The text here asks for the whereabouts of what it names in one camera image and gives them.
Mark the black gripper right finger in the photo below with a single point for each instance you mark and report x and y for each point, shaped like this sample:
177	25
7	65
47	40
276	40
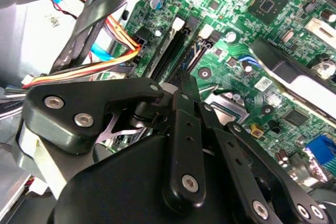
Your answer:
252	171

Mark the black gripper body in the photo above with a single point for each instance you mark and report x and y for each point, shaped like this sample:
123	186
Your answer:
126	182

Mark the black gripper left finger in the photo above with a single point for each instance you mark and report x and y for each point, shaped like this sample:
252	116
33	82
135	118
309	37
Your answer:
78	95

